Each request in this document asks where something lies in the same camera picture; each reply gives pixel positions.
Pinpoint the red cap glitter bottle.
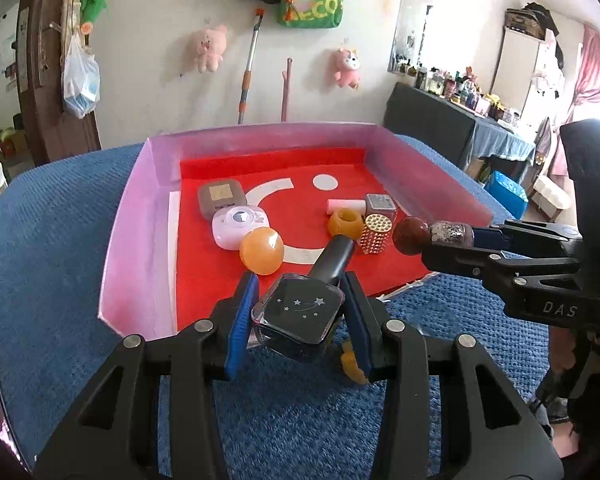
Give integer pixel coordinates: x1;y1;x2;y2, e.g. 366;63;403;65
392;216;475;256

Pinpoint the lilac rounded case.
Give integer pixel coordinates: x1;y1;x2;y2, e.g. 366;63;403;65
211;205;270;252

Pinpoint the pink curtain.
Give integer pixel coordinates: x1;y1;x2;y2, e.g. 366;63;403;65
549;22;600;176

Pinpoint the green plush on door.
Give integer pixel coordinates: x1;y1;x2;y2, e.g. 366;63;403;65
80;0;107;36

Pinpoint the gold studded cylinder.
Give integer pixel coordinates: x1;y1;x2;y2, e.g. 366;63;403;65
358;214;393;255

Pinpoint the brown door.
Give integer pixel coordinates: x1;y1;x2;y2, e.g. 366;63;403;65
15;0;100;166

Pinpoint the green tote bag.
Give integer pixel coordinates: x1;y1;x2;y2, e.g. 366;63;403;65
277;0;343;29

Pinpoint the white cabinet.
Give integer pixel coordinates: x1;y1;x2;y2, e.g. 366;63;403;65
490;28;546;114

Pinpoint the black star perfume bottle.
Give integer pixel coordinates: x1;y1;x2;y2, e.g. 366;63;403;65
251;235;355;362

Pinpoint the pink nail polish bottle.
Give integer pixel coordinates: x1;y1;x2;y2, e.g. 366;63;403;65
326;193;398;220

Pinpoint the amber ring toy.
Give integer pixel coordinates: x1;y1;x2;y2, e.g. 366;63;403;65
327;208;364;240

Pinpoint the dark side table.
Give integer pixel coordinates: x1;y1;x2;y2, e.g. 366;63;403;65
384;82;535;170

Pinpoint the pink stick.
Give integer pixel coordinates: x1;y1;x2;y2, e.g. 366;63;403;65
280;58;294;122

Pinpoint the yellow amber figure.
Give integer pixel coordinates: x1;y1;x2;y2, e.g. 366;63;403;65
340;339;368;385

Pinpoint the blue plastic stool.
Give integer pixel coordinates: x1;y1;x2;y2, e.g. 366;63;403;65
484;171;529;220

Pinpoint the orange ball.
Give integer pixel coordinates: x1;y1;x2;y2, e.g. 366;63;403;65
239;226;285;275

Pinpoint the pink box with red base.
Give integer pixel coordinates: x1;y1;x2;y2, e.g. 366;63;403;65
98;122;496;339

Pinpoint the brown square case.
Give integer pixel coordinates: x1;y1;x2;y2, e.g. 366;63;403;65
197;179;247;221

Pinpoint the pink plush left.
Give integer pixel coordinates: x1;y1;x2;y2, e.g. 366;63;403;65
189;24;227;74

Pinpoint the plastic bag on door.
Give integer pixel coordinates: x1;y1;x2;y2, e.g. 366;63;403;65
62;34;100;119

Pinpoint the blue table cloth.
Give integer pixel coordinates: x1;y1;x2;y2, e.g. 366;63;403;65
0;145;548;479

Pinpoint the pink plush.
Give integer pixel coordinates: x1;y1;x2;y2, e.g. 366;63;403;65
189;24;227;74
334;48;361;90

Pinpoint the pink plush right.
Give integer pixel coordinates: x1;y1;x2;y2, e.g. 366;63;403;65
334;48;361;90

